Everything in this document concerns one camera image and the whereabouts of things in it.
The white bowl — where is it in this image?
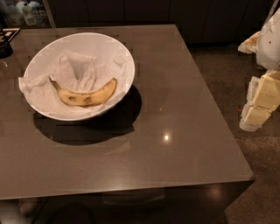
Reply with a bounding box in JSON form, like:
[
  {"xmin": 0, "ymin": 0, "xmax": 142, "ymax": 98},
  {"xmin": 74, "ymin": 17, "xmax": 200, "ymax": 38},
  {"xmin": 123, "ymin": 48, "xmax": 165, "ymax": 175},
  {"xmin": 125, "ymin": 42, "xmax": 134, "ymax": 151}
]
[{"xmin": 22, "ymin": 31, "xmax": 137, "ymax": 122}]

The yellow spotted banana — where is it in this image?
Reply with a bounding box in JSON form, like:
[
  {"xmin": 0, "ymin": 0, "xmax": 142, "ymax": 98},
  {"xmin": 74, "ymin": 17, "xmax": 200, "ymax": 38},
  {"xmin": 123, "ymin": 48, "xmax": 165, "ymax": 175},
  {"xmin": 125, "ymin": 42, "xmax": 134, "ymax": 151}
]
[{"xmin": 51, "ymin": 78, "xmax": 117, "ymax": 107}]

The shelf with white bottles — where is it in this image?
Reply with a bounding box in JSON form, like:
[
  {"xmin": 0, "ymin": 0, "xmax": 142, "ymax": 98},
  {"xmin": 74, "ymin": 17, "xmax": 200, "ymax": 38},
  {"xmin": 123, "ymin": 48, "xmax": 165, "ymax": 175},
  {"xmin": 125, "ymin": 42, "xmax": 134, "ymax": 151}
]
[{"xmin": 0, "ymin": 0, "xmax": 55, "ymax": 28}]

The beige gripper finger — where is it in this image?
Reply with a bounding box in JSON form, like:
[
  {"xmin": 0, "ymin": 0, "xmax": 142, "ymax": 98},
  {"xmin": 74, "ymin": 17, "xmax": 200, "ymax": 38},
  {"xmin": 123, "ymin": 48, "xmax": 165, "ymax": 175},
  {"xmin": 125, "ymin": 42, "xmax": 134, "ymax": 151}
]
[
  {"xmin": 245, "ymin": 71, "xmax": 280, "ymax": 126},
  {"xmin": 239, "ymin": 76, "xmax": 259, "ymax": 132}
]

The white paper towel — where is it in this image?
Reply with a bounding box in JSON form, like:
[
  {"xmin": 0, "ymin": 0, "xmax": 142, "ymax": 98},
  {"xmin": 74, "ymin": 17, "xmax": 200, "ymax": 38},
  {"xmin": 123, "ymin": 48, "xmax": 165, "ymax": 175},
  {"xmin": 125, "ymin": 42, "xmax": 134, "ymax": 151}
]
[{"xmin": 18, "ymin": 50, "xmax": 135, "ymax": 121}]

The black object on table edge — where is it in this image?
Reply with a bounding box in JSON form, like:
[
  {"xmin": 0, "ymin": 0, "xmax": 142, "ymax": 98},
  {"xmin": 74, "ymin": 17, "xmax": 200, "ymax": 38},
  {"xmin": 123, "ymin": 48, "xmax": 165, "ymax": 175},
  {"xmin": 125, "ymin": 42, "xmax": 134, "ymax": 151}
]
[{"xmin": 0, "ymin": 28, "xmax": 20, "ymax": 59}]

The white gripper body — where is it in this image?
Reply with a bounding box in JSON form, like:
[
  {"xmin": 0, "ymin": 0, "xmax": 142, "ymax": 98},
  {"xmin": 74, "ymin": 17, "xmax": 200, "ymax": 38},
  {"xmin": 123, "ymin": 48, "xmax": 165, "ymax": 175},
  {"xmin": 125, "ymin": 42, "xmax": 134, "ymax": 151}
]
[{"xmin": 238, "ymin": 8, "xmax": 280, "ymax": 71}]

